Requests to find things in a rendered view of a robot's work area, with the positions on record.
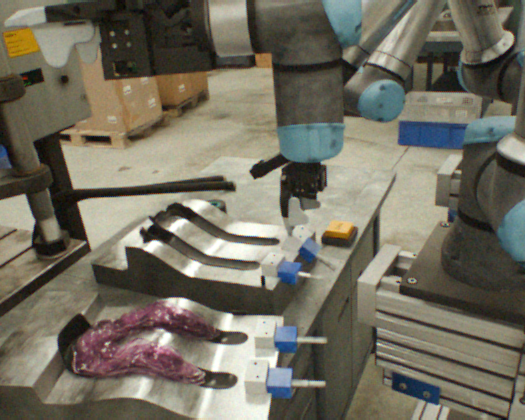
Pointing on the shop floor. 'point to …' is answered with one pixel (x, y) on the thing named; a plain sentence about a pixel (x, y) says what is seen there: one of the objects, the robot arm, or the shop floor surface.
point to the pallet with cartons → (182, 91)
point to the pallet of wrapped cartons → (117, 109)
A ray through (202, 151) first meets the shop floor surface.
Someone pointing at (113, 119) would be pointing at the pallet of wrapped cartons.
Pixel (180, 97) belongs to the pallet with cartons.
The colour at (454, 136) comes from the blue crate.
